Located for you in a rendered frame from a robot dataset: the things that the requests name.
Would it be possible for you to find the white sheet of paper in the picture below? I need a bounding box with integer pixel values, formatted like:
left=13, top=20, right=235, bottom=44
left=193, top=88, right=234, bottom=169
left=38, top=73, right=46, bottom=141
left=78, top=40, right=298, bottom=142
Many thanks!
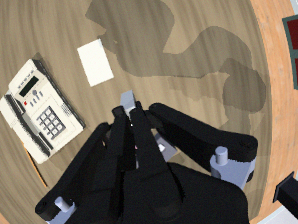
left=78, top=39, right=114, bottom=86

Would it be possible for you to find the white telephone handset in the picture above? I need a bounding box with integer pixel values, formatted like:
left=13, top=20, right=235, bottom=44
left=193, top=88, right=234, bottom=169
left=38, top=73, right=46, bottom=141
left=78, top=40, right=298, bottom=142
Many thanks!
left=0, top=94, right=50, bottom=164

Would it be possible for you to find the white desk phone body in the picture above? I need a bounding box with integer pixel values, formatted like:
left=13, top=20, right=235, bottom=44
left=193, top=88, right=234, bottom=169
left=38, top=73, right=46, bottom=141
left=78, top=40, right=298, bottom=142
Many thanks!
left=6, top=59, right=85, bottom=161

